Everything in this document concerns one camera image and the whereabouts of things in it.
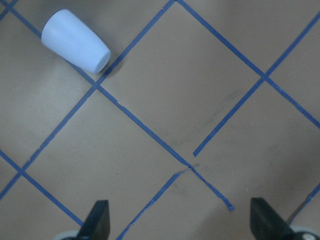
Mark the light blue plastic cup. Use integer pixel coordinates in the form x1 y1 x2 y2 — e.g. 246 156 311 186
41 9 111 74

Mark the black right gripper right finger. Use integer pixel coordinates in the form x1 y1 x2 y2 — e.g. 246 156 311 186
249 197 320 240

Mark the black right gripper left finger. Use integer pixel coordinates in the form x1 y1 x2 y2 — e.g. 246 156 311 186
54 199 112 240

